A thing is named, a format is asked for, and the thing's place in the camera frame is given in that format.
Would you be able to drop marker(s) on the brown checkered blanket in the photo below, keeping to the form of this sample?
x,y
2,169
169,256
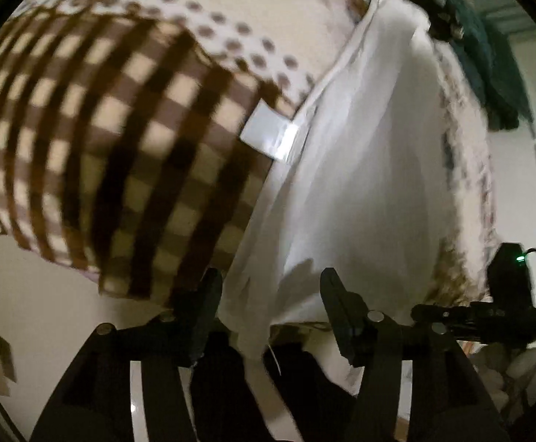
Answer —
x,y
111,147

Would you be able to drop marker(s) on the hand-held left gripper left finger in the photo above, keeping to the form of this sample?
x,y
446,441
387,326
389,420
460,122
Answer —
x,y
202,313

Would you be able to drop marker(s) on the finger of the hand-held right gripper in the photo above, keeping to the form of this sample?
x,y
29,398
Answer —
x,y
452,315

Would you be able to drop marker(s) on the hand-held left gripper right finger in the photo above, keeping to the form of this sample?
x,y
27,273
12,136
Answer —
x,y
341,313

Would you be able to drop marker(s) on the pile of pale cloth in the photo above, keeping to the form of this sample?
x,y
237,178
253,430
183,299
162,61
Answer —
x,y
512,377

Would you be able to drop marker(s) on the white garment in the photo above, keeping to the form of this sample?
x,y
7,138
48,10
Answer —
x,y
360,170

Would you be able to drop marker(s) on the floral patterned bedsheet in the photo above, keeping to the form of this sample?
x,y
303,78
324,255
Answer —
x,y
473,184

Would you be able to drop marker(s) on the dark teal garment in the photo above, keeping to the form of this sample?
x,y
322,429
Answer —
x,y
489,64

